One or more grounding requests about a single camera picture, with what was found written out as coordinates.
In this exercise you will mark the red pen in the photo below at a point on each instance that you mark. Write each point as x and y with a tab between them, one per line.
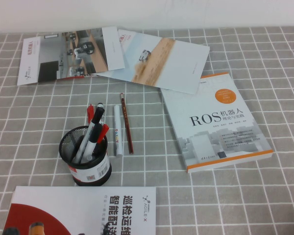
90	113

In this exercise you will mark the black mesh pen holder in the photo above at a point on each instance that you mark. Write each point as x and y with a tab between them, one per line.
93	174

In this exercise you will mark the dark red pencil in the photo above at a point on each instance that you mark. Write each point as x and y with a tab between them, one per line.
126	122

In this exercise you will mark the white paint marker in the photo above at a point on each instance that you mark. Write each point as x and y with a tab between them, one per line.
118	132

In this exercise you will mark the white marker with black tip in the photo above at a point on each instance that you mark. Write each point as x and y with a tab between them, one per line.
102	120

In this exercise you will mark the long black cap white marker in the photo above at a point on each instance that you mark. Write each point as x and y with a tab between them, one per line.
98	115

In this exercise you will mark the short black cap white marker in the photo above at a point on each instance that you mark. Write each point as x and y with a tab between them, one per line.
95	133

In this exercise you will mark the desert vehicle photo brochure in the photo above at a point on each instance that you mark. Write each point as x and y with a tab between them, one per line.
161	63

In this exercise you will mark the ROS robot textbook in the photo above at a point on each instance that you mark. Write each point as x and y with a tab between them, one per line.
210	134

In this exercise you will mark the red white AgileX brochure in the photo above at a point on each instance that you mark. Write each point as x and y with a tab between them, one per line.
88	208

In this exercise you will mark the office robot photo brochure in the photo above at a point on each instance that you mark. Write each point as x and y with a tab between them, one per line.
51	56

